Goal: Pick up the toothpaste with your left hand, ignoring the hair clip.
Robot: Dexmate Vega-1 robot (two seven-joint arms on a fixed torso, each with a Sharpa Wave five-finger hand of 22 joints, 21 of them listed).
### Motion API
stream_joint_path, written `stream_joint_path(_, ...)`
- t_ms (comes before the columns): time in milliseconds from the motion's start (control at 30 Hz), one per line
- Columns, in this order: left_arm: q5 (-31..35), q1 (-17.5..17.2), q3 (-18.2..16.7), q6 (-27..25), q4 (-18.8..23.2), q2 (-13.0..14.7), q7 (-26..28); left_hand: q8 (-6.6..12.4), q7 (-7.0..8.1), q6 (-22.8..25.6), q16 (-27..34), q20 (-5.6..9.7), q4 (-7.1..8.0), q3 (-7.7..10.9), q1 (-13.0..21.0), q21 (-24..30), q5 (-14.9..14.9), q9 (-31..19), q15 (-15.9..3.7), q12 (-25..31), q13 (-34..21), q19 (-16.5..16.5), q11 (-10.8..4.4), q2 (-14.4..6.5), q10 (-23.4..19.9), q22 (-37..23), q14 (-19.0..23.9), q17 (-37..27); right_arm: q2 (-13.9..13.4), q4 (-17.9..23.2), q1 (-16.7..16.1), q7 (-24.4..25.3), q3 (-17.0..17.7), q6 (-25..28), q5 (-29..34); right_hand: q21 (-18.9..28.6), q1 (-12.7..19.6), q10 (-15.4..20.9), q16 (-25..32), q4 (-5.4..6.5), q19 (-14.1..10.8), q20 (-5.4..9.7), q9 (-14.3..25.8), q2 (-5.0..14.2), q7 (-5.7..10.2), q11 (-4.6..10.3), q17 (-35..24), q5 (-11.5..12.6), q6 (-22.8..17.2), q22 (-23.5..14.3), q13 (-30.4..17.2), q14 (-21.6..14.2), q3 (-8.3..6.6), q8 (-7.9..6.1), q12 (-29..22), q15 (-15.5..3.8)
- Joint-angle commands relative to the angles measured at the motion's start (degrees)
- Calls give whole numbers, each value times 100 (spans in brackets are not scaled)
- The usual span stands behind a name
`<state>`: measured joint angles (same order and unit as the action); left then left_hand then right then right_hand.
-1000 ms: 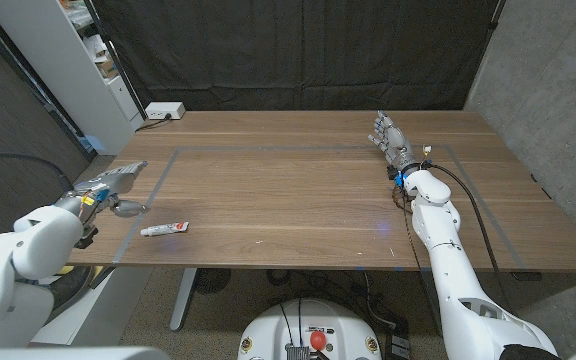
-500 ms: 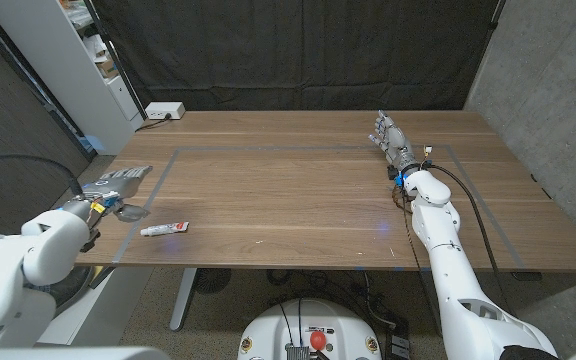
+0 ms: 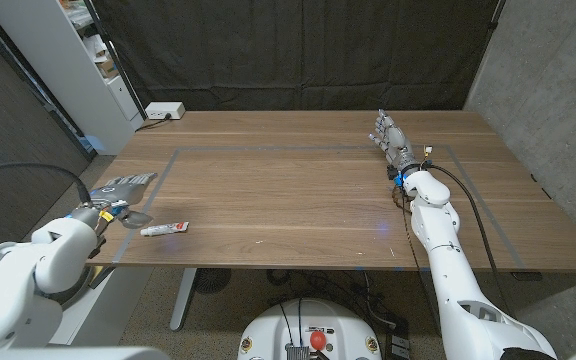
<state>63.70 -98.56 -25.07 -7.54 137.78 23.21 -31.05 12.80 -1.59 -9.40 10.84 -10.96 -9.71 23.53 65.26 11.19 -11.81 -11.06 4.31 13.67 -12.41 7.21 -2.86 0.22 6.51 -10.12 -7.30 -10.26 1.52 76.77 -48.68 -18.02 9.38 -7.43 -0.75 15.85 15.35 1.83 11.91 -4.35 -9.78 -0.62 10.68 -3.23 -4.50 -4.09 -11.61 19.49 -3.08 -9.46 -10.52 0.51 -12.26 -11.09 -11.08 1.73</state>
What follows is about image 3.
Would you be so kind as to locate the grey finned metal box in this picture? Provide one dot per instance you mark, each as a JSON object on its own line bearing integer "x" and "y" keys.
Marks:
{"x": 298, "y": 353}

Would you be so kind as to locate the red emergency stop button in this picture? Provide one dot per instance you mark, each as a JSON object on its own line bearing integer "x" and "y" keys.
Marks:
{"x": 318, "y": 340}

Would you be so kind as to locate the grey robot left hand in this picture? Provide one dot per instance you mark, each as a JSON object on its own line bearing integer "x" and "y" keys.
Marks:
{"x": 115, "y": 192}

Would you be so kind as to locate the black fabric curtain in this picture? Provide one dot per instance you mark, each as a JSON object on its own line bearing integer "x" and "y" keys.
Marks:
{"x": 298, "y": 50}

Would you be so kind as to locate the round black floor fan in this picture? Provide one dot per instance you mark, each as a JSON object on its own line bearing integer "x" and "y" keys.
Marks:
{"x": 213, "y": 280}

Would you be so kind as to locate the white shelf cabinet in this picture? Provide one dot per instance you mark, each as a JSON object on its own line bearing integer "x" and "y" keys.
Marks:
{"x": 68, "y": 75}

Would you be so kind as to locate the small cardboard box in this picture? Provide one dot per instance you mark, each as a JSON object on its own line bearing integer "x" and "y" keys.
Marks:
{"x": 107, "y": 67}

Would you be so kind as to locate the white toothpaste tube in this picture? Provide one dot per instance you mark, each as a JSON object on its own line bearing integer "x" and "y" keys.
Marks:
{"x": 160, "y": 229}

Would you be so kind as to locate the black floor power box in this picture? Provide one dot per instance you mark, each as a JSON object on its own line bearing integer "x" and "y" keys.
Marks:
{"x": 398, "y": 345}

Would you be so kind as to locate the grey tape rectangle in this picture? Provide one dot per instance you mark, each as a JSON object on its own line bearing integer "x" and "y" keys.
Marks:
{"x": 308, "y": 148}

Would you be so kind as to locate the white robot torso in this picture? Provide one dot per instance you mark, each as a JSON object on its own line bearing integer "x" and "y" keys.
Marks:
{"x": 308, "y": 320}

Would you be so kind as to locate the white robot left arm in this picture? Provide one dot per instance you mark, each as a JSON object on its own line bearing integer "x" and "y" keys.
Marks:
{"x": 23, "y": 285}

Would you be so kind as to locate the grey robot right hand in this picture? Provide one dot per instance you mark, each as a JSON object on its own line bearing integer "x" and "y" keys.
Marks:
{"x": 395, "y": 142}

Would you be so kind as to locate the black stand pole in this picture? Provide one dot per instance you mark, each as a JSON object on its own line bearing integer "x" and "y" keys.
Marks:
{"x": 495, "y": 15}
{"x": 118, "y": 65}

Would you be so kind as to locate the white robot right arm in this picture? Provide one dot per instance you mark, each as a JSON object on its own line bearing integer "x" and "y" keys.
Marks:
{"x": 455, "y": 280}

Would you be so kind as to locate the white power strip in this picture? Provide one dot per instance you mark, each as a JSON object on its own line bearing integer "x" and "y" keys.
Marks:
{"x": 164, "y": 110}

